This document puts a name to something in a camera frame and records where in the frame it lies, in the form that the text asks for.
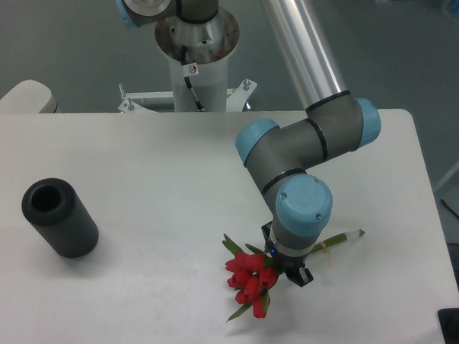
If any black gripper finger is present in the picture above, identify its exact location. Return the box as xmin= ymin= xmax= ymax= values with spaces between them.
xmin=294 ymin=267 xmax=314 ymax=286
xmin=261 ymin=221 xmax=273 ymax=253

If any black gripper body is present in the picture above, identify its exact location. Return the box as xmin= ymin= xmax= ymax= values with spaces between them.
xmin=267 ymin=228 xmax=311 ymax=284

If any red tulip bouquet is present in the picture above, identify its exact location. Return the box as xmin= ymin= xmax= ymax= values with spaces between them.
xmin=218 ymin=221 xmax=366 ymax=330

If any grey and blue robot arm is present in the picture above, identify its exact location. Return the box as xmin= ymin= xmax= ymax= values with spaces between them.
xmin=115 ymin=0 xmax=381 ymax=286

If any black device at table edge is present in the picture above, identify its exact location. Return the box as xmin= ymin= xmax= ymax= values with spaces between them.
xmin=438 ymin=307 xmax=459 ymax=344

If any black cylindrical vase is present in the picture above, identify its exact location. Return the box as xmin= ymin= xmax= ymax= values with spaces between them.
xmin=21 ymin=178 xmax=99 ymax=259

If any white chair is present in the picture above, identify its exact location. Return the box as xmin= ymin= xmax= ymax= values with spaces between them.
xmin=0 ymin=79 xmax=59 ymax=115

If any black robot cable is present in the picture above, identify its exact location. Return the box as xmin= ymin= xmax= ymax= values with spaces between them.
xmin=177 ymin=43 xmax=209 ymax=113

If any black floor cable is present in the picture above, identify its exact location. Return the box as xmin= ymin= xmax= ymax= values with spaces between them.
xmin=438 ymin=196 xmax=459 ymax=223

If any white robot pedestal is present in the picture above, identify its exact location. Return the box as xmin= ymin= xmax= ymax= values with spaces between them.
xmin=118 ymin=7 xmax=257 ymax=113

